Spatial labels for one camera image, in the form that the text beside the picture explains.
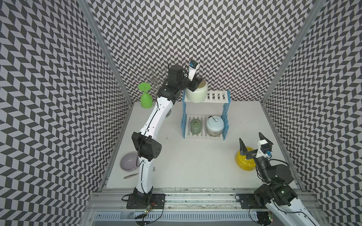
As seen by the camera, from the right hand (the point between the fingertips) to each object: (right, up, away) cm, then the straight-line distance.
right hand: (248, 137), depth 68 cm
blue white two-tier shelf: (-14, +22, +16) cm, 31 cm away
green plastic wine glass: (-56, +21, +18) cm, 63 cm away
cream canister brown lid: (-23, +23, +11) cm, 34 cm away
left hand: (-24, +32, +9) cm, 41 cm away
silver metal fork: (-62, -23, +10) cm, 67 cm away
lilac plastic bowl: (-65, -17, +14) cm, 69 cm away
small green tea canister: (-25, +4, +23) cm, 34 cm away
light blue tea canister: (-13, +4, +22) cm, 26 cm away
